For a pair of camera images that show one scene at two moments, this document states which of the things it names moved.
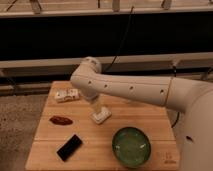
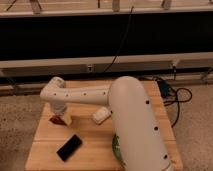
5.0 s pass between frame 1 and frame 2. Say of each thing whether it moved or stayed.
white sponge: stayed
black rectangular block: stayed
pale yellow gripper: moved
